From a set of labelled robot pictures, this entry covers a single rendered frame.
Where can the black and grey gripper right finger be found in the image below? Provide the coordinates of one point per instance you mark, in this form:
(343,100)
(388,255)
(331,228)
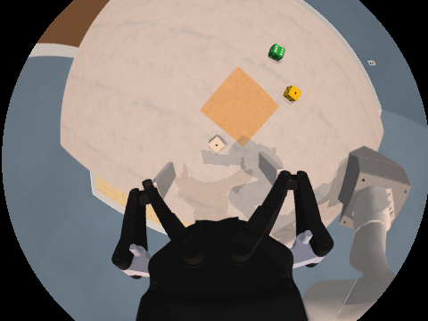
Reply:
(312,242)

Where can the green die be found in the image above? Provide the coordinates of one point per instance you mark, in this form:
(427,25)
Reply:
(276,52)

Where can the tan square mat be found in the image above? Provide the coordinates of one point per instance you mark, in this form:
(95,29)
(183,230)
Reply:
(240,106)

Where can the white die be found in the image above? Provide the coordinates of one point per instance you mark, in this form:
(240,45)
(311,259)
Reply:
(216,143)

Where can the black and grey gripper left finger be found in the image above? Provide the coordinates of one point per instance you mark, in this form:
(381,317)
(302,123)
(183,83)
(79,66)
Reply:
(131,254)

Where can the yellow die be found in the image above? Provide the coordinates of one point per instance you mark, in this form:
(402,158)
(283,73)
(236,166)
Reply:
(292,93)

